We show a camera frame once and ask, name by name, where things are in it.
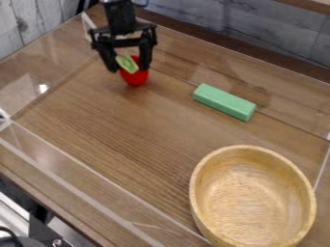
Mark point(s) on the wooden bowl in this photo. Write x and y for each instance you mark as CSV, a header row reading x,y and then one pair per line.
x,y
251,199

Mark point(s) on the clear acrylic corner bracket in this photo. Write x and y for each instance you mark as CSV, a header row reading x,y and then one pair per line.
x,y
87,25

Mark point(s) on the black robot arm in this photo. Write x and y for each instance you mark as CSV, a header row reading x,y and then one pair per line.
x,y
123,32

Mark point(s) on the green rectangular block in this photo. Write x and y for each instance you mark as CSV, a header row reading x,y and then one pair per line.
x,y
225,102

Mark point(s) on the clear acrylic front wall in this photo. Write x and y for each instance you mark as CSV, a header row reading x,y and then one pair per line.
x,y
115,169

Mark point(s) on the red plush strawberry green leaves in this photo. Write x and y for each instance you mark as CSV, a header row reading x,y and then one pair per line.
x,y
130,68

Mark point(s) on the black metal stand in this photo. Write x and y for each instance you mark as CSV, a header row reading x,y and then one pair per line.
x,y
24,220

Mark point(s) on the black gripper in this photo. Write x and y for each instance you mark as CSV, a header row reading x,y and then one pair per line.
x,y
143,37

